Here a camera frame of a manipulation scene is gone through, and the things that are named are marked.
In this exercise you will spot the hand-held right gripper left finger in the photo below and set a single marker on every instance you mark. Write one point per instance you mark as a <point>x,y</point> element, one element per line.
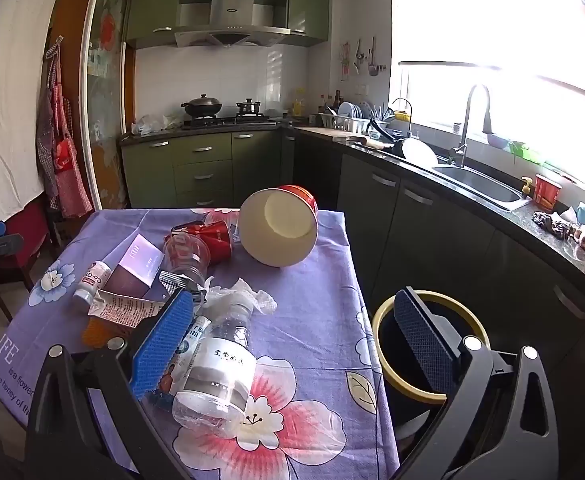
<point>162,345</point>

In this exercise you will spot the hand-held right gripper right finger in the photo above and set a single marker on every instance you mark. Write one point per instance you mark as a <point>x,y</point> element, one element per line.
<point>422,340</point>

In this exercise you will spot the yellow rimmed blue trash bin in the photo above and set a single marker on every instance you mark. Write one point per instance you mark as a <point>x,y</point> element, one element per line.
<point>397,365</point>

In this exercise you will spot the white red carton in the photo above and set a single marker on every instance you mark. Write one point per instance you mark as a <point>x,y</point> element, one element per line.
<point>122,307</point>

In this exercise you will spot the clear bottle with white label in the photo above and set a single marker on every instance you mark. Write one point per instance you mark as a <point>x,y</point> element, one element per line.
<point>217,375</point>

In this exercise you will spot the purple cardboard box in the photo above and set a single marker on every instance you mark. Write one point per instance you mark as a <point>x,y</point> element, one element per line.
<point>135,272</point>

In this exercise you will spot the clear plastic cup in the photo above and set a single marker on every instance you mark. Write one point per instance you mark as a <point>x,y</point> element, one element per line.
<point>185,256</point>

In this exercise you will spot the red soda can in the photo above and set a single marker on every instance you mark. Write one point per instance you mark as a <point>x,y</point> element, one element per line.
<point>216,240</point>

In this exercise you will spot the red paper noodle bowl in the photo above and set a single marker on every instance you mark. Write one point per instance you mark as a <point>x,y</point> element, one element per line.
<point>277,230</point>

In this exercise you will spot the wooden chair with red cushion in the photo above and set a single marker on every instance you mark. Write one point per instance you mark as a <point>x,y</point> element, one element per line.
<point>22,245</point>

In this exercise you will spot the white squeeze tube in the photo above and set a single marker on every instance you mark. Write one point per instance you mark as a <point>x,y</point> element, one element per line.
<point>193,347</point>

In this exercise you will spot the silver foil wrapper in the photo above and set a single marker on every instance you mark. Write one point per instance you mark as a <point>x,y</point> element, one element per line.
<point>172,281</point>

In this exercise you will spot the crumpled white tissue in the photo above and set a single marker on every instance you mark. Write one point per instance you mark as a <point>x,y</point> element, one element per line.
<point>245,297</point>

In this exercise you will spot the small white plastic bottle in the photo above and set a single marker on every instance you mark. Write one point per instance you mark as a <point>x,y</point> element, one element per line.
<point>90,282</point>

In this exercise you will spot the dark green sink base cabinets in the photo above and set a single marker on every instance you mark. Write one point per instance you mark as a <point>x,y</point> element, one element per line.
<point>447,240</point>

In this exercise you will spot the red checked apron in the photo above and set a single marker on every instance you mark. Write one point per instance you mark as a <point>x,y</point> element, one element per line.
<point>65,160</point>

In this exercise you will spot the purple floral tablecloth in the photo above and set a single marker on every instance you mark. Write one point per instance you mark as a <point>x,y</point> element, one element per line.
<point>302,320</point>

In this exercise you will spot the white curtain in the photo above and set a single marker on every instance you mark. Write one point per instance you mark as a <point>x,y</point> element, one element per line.
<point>12,100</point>

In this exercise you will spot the steel kitchen sink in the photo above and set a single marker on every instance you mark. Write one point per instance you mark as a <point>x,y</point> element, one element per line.
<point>482,185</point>

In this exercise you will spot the dark crumpled rag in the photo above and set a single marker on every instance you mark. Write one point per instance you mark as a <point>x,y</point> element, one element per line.
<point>552,224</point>

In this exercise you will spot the green stove base cabinets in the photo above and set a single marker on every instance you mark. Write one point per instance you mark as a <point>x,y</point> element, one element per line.
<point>202,170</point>

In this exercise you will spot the frosted glass sliding door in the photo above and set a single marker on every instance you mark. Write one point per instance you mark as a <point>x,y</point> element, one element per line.
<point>105,90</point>

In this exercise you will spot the white plate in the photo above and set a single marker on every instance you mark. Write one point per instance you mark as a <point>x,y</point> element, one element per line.
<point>420,152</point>

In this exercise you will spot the red paper cup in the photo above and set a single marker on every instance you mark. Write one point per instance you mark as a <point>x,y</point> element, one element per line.
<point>547,192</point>

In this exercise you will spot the clear plastic bags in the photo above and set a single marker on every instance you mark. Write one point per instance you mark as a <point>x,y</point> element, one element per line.
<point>155,124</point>

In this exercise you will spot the steel kitchen faucet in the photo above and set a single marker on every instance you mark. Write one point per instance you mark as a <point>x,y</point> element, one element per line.
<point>465,125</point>

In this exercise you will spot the wooden cutting board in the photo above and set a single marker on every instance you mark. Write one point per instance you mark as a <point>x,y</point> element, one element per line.
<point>327,131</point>

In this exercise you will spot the black gas stove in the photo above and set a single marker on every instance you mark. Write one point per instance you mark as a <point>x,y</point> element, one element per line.
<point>227,121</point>

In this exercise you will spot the white dish rack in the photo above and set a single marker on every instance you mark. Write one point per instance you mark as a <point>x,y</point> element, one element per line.
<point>342,120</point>

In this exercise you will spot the black wok with lid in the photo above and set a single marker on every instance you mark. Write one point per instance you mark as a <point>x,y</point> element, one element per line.
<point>202,106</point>

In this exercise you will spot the small steel pot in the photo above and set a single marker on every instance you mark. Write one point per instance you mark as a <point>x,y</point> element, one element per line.
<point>248,107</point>

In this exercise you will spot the yellow bottle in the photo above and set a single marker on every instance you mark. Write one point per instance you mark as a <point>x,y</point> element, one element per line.
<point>299,104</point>

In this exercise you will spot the green upper kitchen cabinets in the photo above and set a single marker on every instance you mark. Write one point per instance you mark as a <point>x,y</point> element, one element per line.
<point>152,5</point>

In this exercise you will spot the kitchen window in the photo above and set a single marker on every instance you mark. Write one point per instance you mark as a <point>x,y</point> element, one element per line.
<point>497,35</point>

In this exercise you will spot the steel range hood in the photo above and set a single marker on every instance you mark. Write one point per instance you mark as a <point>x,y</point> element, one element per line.
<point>232,15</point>

